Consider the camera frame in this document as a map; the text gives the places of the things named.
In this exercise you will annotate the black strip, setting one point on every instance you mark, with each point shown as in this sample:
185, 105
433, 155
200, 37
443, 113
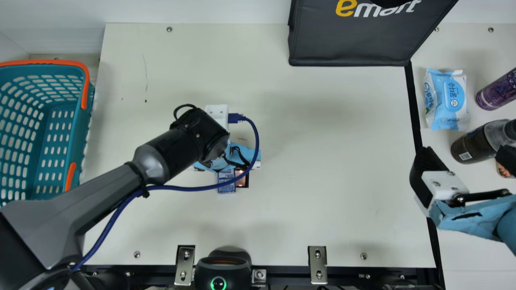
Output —
415, 129

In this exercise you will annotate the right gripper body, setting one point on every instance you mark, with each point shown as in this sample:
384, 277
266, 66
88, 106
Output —
479, 219

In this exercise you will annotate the black device with green light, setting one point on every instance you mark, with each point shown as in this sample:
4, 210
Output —
222, 272

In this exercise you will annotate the purple can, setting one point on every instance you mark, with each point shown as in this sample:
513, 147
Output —
498, 92

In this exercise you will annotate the blue box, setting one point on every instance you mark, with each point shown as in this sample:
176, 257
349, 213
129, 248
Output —
226, 182

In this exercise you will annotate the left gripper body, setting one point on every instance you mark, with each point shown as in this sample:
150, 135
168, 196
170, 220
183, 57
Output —
242, 152

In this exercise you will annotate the teal shopping basket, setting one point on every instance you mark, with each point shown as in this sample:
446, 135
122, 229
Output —
40, 63

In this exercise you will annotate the blue white wet wipes pack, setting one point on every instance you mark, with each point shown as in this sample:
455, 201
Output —
445, 100

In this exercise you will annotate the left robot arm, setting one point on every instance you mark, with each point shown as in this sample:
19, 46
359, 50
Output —
60, 217

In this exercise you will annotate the dark coffee bottle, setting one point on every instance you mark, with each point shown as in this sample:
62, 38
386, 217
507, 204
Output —
477, 143

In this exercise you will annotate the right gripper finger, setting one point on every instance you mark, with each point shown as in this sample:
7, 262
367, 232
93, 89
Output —
427, 169
510, 157

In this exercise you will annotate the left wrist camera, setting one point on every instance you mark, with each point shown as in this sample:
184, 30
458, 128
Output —
217, 114

